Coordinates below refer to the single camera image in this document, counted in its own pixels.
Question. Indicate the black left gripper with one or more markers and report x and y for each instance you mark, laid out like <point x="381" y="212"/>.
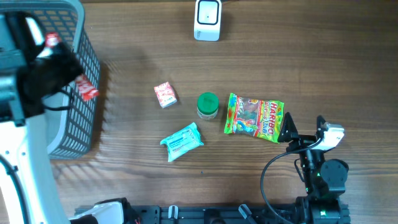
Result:
<point x="78" y="67"/>

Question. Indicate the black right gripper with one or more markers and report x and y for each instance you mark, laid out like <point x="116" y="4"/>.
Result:
<point x="303" y="140"/>

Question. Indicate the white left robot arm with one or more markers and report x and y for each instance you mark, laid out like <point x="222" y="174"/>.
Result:
<point x="27" y="183"/>

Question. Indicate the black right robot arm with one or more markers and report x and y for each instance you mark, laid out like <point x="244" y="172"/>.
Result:
<point x="324" y="179"/>

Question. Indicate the red white small carton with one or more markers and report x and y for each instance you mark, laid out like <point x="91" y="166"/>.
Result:
<point x="165" y="94"/>

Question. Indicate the grey plastic basket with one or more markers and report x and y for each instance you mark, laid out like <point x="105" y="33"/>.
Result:
<point x="69" y="132"/>

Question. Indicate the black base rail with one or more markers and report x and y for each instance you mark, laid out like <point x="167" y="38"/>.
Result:
<point x="201" y="215"/>

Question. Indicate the red Nescafe sachet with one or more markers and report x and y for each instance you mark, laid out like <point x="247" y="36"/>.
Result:
<point x="86" y="89"/>

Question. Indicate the mint wet wipes pack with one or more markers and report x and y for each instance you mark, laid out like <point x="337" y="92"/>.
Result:
<point x="182" y="141"/>

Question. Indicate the white barcode scanner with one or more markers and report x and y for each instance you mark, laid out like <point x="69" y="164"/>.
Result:
<point x="207" y="23"/>

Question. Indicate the green lid jar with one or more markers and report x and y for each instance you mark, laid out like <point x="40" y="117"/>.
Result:
<point x="207" y="105"/>

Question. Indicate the Haribo gummy bag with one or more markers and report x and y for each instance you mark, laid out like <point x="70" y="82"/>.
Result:
<point x="253" y="117"/>

